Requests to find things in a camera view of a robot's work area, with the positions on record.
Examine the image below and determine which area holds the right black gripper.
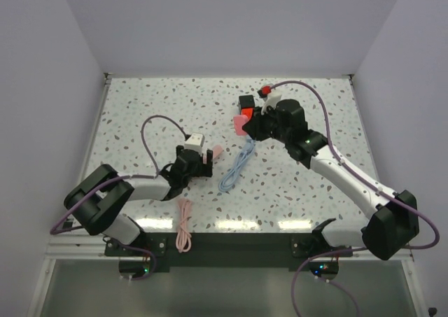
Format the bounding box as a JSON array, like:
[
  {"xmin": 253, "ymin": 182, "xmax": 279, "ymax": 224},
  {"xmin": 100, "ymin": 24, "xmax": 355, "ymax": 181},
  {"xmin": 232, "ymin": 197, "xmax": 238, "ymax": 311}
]
[{"xmin": 243, "ymin": 104, "xmax": 291, "ymax": 144}]

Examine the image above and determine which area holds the pink plug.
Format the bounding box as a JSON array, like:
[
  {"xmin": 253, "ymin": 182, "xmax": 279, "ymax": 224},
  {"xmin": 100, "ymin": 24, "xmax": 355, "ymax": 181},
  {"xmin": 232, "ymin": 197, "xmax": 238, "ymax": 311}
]
[{"xmin": 233, "ymin": 115, "xmax": 249, "ymax": 136}]

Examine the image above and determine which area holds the black cube plug adapter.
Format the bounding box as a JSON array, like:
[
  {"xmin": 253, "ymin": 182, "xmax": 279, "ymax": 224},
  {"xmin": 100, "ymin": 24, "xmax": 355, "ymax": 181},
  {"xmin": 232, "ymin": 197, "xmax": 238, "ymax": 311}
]
[{"xmin": 238, "ymin": 94, "xmax": 255, "ymax": 109}]

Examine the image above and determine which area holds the pink power strip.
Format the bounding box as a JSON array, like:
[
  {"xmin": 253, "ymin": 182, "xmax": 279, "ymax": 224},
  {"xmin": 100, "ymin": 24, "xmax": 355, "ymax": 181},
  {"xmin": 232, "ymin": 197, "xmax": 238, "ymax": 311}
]
[{"xmin": 202, "ymin": 145, "xmax": 223, "ymax": 164}]

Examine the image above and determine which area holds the red cube plug adapter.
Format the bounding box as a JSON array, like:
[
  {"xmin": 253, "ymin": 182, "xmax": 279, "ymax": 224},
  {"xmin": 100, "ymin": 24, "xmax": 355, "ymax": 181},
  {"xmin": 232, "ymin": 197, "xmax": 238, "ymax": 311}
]
[{"xmin": 240, "ymin": 108, "xmax": 253, "ymax": 120}]

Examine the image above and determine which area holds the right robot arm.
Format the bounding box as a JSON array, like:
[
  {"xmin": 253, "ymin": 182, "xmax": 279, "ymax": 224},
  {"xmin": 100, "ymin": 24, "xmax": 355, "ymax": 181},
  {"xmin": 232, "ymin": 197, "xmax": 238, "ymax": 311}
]
[{"xmin": 233, "ymin": 99, "xmax": 419, "ymax": 260}]

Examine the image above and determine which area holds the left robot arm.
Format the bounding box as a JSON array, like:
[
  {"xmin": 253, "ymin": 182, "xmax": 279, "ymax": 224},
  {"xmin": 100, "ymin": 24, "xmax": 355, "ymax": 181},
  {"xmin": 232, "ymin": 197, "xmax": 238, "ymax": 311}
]
[{"xmin": 64, "ymin": 146, "xmax": 222, "ymax": 255}]

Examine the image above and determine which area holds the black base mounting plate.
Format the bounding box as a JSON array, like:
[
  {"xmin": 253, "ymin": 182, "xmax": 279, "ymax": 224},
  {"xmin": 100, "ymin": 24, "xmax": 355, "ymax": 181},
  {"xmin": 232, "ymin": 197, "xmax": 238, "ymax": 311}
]
[{"xmin": 104, "ymin": 230, "xmax": 342, "ymax": 272}]

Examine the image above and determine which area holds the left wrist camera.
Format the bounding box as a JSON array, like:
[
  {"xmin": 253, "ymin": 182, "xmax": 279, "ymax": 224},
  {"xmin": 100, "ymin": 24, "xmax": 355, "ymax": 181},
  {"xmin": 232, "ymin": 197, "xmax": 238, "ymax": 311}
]
[{"xmin": 184, "ymin": 133, "xmax": 205, "ymax": 155}]

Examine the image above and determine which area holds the blue power cord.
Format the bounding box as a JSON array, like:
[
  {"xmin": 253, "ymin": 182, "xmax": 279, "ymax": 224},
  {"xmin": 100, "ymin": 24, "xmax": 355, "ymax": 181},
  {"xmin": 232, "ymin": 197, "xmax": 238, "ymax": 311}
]
[{"xmin": 218, "ymin": 138, "xmax": 257, "ymax": 192}]

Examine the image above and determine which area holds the pink power cord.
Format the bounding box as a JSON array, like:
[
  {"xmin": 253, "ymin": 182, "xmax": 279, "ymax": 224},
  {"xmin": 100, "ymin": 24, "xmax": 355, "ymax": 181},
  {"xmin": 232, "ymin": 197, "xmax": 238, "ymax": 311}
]
[{"xmin": 174, "ymin": 197, "xmax": 194, "ymax": 253}]

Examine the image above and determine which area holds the aluminium frame rail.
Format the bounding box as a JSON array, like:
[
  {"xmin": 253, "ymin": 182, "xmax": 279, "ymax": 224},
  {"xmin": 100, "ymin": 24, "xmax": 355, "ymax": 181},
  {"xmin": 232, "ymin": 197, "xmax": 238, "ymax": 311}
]
[{"xmin": 45, "ymin": 234, "xmax": 414, "ymax": 261}]

